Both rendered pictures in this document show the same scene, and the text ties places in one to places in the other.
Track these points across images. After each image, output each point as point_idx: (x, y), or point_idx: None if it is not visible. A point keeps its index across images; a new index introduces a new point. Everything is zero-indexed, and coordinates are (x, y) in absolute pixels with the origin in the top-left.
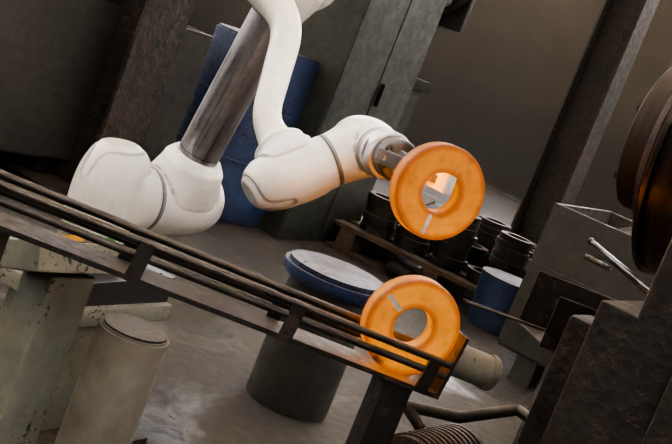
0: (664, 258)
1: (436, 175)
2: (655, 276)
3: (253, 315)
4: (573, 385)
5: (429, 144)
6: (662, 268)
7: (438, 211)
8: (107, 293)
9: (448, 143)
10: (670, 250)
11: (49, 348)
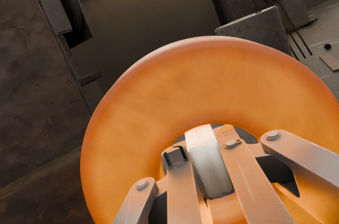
0: (77, 90)
1: (216, 129)
2: (83, 105)
3: None
4: None
5: (244, 40)
6: (81, 97)
7: (210, 204)
8: None
9: (181, 42)
10: (74, 82)
11: None
